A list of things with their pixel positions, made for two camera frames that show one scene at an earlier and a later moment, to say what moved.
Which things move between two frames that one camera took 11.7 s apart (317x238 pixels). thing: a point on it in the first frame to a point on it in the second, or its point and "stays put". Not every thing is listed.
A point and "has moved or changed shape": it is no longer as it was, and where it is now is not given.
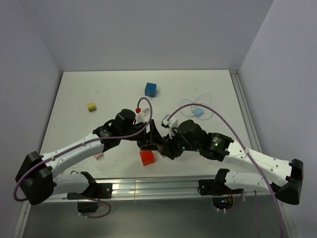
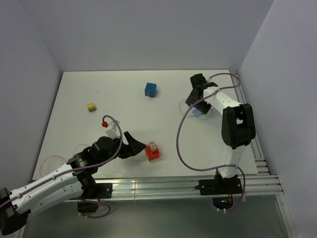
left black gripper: [151, 140] to [130, 149]
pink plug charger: [159, 148] has moved or changed shape
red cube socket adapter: [147, 157] has moved or changed shape
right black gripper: [168, 143] to [204, 108]
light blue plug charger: [198, 111] stays put
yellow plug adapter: [91, 107] stays put
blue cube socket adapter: [150, 89] stays put
